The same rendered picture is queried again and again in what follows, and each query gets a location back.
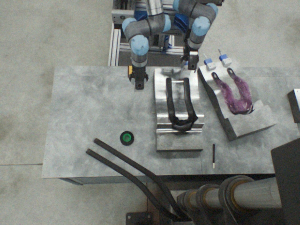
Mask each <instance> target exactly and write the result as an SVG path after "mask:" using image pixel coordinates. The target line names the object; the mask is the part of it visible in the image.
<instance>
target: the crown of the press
mask: <svg viewBox="0 0 300 225"><path fill-rule="evenodd" d="M270 153H271V158H272V162H273V168H274V173H275V177H276V179H277V186H278V190H279V195H280V200H281V204H282V209H283V215H284V219H285V225H300V138H297V139H295V140H292V141H290V142H287V143H285V144H282V145H280V146H277V147H275V148H273V149H272V150H271V151H270Z"/></svg>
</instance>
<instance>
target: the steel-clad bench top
mask: <svg viewBox="0 0 300 225"><path fill-rule="evenodd" d="M172 68H180V67H146V73H147V74H148V75H149V80H148V82H147V83H146V84H145V85H144V89H143V92H134V85H133V84H132V83H131V82H130V80H129V79H128V67H118V66H55V73H54V81H53V89H52V99H51V107H50V114H49V122H48V130H47V137H46V145H45V151H44V159H43V167H42V174H41V177H42V178H63V177H110V176H123V175H121V174H119V173H118V172H116V171H114V170H113V169H111V168H110V167H108V166H106V165H105V164H103V163H101V162H100V161H98V160H96V159H95V158H93V157H92V156H90V155H88V154H87V153H85V149H86V148H89V149H91V150H92V151H94V152H96V153H97V154H99V155H101V156H102V157H104V158H106V159H107V160H109V161H111V162H112V163H114V164H116V165H117V166H119V167H121V168H122V169H124V170H126V171H127V172H129V173H130V174H132V175H145V174H144V173H142V172H141V171H139V170H137V169H136V168H134V167H133V166H131V165H129V164H127V163H126V162H124V161H122V160H121V159H119V158H118V157H116V156H114V155H113V154H111V153H110V152H108V151H106V150H105V149H103V148H102V147H100V146H99V145H97V144H95V143H94V142H93V141H92V140H93V138H95V137H96V138H97V139H99V140H101V141H102V142H104V143H106V144H107V145H109V146H111V147H112V148H114V149H115V150H117V151H118V152H120V153H122V154H123V155H125V156H127V157H128V158H130V159H131V160H133V161H135V162H137V163H139V164H140V165H142V166H144V167H145V168H147V169H148V170H150V171H152V172H153V173H155V175H156V176H158V175H205V174H252V173H263V174H275V173H274V168H273V162H272V158H271V153H270V151H271V150H272V149H273V148H275V147H277V146H280V145H282V144H285V143H288V142H290V141H292V140H295V139H297V138H300V123H294V119H293V114H292V111H291V107H290V103H289V99H288V95H287V94H288V93H290V92H291V91H292V90H294V89H298V90H300V67H241V68H242V70H243V71H244V73H245V74H247V75H248V76H249V77H250V78H251V79H252V80H253V81H254V83H255V86H256V89H257V92H258V95H259V96H260V99H261V101H262V103H263V105H264V106H267V105H268V106H269V107H270V109H271V111H272V113H273V115H274V117H275V118H276V120H277V122H278V124H276V125H274V126H272V127H270V128H269V129H266V130H264V131H261V132H257V133H254V134H251V135H248V136H245V137H242V138H239V139H236V140H233V141H229V139H228V137H227V135H226V133H225V130H224V129H223V127H222V125H221V123H220V121H219V118H218V116H217V114H216V112H215V111H214V107H213V105H212V103H211V101H210V99H209V96H208V94H207V92H206V90H205V88H204V85H203V83H202V81H201V79H200V77H199V75H198V72H197V70H198V68H199V67H196V73H197V83H198V93H199V100H200V104H201V107H202V111H203V115H204V125H203V127H202V143H203V150H202V151H201V152H157V151H156V128H155V114H154V113H152V112H154V111H155V101H154V77H153V76H154V70H155V69H164V70H170V69H172ZM125 131H130V132H131V133H132V134H133V135H134V142H133V143H132V144H131V145H130V146H124V145H123V144H122V143H121V142H120V135H121V134H122V133H123V132H125ZM213 144H214V145H215V168H213Z"/></svg>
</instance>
